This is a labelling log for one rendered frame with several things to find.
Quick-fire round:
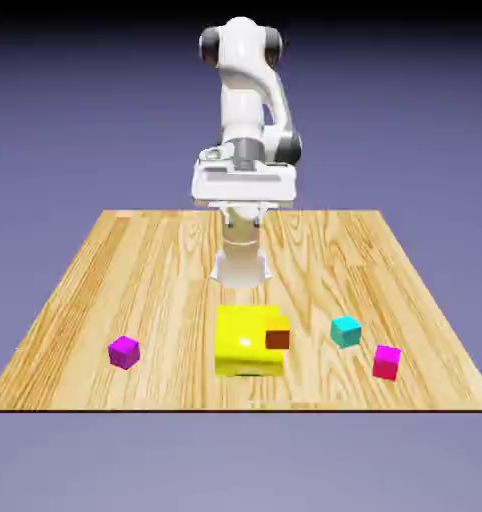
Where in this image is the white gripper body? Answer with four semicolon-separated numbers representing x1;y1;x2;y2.
191;158;298;210

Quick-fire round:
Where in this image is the small orange cube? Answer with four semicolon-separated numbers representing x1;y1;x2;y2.
264;315;291;351

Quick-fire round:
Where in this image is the small cyan cube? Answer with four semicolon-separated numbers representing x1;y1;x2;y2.
329;314;363;350

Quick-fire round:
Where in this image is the small purple cube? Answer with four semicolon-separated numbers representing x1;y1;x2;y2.
107;334;141;371

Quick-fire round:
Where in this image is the small pink cube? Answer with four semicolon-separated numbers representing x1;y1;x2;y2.
371;344;403;382

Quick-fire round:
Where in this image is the large yellow box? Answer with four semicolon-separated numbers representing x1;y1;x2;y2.
214;304;285;378

